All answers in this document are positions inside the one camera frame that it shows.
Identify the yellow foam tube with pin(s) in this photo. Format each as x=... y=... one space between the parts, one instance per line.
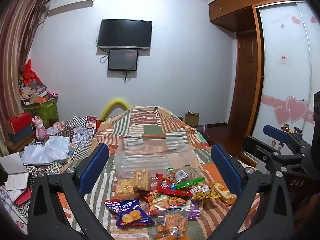
x=110 y=106

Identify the green fabric storage box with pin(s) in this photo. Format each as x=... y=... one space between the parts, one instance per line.
x=45 y=112

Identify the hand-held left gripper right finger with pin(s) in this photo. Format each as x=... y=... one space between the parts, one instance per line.
x=225 y=172

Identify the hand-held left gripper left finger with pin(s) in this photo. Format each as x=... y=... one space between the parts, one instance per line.
x=96 y=165

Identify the white open notebook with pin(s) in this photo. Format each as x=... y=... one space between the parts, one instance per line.
x=12 y=163

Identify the small cardboard box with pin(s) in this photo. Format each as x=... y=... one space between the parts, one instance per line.
x=192 y=119

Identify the purple snack packet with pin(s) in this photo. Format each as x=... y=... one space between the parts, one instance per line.
x=195 y=208

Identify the orange chip packet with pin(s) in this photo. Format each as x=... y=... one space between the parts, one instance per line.
x=165 y=200

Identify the red plastic bag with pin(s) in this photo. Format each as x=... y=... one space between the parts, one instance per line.
x=30 y=73

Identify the red book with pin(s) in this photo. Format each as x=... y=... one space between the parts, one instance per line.
x=23 y=197

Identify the checkered patchwork quilt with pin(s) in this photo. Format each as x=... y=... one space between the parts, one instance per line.
x=77 y=132

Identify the clear packet of brown cookies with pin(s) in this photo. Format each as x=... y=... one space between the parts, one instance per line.
x=186 y=173

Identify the small jars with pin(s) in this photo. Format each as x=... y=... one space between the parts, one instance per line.
x=297 y=130

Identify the green snack wrapper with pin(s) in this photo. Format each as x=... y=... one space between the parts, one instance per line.
x=190 y=183

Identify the black wall television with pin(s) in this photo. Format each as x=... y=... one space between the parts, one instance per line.
x=125 y=33

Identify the brown wooden door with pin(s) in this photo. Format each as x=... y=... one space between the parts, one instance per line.
x=246 y=80

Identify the striped brown curtain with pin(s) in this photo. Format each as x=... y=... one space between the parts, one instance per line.
x=17 y=55

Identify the red snack packet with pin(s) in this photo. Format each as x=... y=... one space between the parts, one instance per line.
x=166 y=185

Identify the grey box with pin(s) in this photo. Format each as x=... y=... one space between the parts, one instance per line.
x=22 y=135

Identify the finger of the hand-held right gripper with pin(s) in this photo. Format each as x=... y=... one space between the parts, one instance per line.
x=275 y=131
x=257 y=147

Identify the white air conditioner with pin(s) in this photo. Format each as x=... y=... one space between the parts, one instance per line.
x=72 y=1

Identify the pink box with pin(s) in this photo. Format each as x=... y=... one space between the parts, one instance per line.
x=54 y=95

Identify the tall clear cracker packet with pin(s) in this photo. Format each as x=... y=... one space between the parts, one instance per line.
x=142 y=179

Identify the small black wall monitor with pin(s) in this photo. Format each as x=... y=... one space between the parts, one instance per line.
x=122 y=60

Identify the clear plastic container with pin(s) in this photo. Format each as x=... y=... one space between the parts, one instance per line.
x=150 y=155

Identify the pile of cardboard scraps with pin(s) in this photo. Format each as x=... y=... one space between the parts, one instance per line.
x=33 y=92

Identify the red box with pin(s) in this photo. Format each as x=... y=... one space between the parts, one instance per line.
x=18 y=122

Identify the yellow noodle snack packet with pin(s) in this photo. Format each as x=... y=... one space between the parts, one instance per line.
x=203 y=192

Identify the pink rabbit toy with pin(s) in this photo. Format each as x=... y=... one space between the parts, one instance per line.
x=40 y=130

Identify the white plastic bag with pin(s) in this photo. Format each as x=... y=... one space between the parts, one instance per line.
x=47 y=150

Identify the yellow cake packet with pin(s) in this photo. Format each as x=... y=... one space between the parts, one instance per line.
x=225 y=193

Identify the blue potato chip packet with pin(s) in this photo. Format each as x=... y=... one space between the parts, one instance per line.
x=130 y=215

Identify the wooden wardrobe with heart doors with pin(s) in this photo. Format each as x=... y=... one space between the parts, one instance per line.
x=282 y=55

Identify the yellow cracker packet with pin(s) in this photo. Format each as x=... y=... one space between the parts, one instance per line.
x=125 y=189

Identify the dark clothes pile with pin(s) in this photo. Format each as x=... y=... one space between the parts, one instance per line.
x=202 y=130

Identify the clear packet of fried snacks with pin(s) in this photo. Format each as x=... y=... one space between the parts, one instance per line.
x=171 y=223

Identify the striped patchwork blanket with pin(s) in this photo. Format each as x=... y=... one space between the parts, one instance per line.
x=150 y=122

